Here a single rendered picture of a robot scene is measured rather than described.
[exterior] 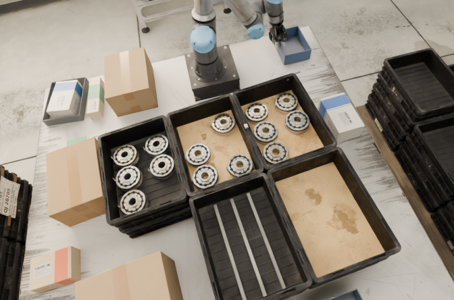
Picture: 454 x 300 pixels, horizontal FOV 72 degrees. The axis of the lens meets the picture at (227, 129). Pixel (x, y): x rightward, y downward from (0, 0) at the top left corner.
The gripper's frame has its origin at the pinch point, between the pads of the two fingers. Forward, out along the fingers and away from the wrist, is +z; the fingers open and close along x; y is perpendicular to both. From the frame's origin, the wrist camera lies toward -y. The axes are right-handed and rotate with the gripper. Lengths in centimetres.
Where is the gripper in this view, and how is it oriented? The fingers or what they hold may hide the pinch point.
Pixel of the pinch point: (278, 45)
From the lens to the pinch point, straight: 180.2
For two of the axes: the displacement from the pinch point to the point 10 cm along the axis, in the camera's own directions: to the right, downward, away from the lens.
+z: 2.3, 4.9, 8.4
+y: 1.9, 8.2, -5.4
